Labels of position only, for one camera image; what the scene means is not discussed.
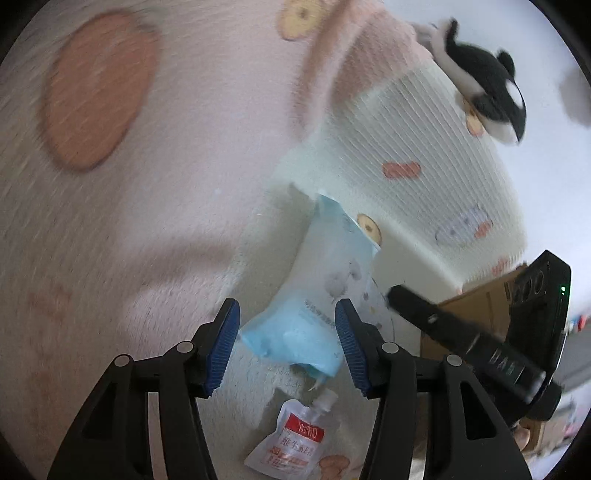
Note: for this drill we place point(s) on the light blue plastic packet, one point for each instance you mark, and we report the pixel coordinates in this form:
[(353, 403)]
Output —
[(318, 277)]

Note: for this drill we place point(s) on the brown cardboard box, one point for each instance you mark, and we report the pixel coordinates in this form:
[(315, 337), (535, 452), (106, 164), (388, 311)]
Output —
[(480, 304)]

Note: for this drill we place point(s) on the white knitted cartoon blanket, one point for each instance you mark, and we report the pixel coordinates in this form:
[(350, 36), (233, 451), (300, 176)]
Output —
[(438, 184)]

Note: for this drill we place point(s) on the pink fleece spotted blanket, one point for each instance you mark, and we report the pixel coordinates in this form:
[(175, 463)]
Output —
[(138, 207)]

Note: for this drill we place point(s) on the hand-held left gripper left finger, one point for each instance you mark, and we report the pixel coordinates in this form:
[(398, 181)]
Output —
[(224, 348)]

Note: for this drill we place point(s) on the black and white orca plush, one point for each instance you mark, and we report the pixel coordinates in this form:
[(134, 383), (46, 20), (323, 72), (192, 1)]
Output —
[(485, 83)]

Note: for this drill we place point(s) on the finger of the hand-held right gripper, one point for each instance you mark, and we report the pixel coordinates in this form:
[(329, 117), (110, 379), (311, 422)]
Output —
[(461, 334)]

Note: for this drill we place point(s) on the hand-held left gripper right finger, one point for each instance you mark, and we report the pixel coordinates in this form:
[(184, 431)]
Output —
[(351, 353)]

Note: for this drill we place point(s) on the white pouch with red label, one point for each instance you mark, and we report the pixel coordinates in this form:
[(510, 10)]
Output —
[(291, 443)]

